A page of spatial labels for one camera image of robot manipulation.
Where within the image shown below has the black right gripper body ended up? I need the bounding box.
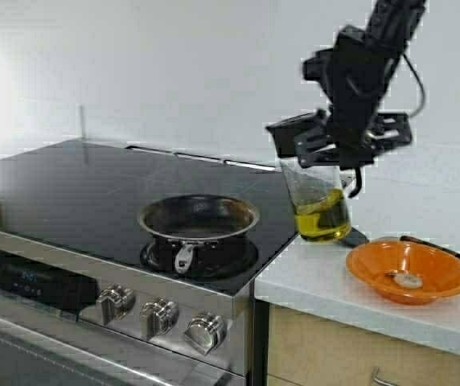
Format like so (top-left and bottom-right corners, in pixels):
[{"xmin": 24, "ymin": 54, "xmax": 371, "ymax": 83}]
[{"xmin": 326, "ymin": 26, "xmax": 399, "ymax": 169}]

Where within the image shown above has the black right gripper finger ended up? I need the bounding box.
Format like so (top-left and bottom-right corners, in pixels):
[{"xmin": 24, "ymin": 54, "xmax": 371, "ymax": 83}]
[
  {"xmin": 294, "ymin": 110, "xmax": 339, "ymax": 168},
  {"xmin": 364, "ymin": 113, "xmax": 413, "ymax": 151}
]

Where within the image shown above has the glass oil pitcher black lid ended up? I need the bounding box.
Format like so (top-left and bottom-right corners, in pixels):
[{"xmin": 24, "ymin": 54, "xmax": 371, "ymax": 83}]
[{"xmin": 265, "ymin": 114, "xmax": 366, "ymax": 244}]

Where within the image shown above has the black spatula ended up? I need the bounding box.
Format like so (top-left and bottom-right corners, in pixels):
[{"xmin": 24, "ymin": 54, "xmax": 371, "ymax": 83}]
[{"xmin": 339, "ymin": 228, "xmax": 460, "ymax": 260}]

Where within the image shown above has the steel frying pan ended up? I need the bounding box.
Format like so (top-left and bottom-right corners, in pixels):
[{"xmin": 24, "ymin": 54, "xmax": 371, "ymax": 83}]
[{"xmin": 138, "ymin": 194, "xmax": 261, "ymax": 277}]

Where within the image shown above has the orange plastic bowl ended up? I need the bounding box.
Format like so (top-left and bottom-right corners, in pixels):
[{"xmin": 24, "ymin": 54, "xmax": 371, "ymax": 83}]
[{"xmin": 346, "ymin": 241, "xmax": 460, "ymax": 306}]

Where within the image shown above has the white raw shrimp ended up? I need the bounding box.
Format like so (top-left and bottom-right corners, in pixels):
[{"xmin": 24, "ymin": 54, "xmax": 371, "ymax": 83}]
[{"xmin": 385, "ymin": 271, "xmax": 423, "ymax": 290}]

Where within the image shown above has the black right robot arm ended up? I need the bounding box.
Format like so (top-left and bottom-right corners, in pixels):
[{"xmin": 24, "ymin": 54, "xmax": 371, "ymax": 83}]
[{"xmin": 295, "ymin": 1, "xmax": 425, "ymax": 170}]

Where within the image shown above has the light wood base cabinet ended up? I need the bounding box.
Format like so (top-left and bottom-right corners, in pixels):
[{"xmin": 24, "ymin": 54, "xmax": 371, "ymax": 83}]
[{"xmin": 267, "ymin": 306, "xmax": 460, "ymax": 385}]

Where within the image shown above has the right steel stove knob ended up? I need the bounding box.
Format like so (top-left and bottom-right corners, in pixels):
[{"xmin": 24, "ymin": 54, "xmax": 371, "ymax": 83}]
[{"xmin": 183, "ymin": 313, "xmax": 227, "ymax": 355}]

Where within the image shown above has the steel stove knob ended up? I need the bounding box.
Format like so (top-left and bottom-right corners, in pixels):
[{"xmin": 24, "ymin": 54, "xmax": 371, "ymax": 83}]
[
  {"xmin": 183, "ymin": 313, "xmax": 227, "ymax": 355},
  {"xmin": 96, "ymin": 284, "xmax": 136, "ymax": 326},
  {"xmin": 139, "ymin": 298, "xmax": 179, "ymax": 341}
]

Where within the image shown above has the middle steel stove knob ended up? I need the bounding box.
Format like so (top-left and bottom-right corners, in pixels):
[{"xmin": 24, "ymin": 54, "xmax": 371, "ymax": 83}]
[{"xmin": 139, "ymin": 298, "xmax": 179, "ymax": 341}]

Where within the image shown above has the left steel stove knob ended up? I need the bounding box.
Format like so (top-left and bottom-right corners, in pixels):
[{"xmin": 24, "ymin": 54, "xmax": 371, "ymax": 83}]
[{"xmin": 96, "ymin": 284, "xmax": 136, "ymax": 326}]

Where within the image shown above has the black glass top stove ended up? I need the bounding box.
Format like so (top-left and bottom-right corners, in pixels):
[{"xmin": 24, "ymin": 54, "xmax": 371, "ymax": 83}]
[{"xmin": 0, "ymin": 140, "xmax": 297, "ymax": 385}]

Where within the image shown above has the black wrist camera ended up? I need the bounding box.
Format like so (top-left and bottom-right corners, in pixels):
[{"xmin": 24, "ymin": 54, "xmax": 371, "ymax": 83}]
[{"xmin": 302, "ymin": 48, "xmax": 333, "ymax": 83}]

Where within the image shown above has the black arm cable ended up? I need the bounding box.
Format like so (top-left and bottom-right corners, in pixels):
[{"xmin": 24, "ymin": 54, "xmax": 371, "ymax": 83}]
[{"xmin": 402, "ymin": 51, "xmax": 427, "ymax": 120}]

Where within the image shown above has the steel drawer handle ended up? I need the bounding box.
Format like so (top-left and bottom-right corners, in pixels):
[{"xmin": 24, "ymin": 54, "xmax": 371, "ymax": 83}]
[{"xmin": 371, "ymin": 367, "xmax": 398, "ymax": 386}]

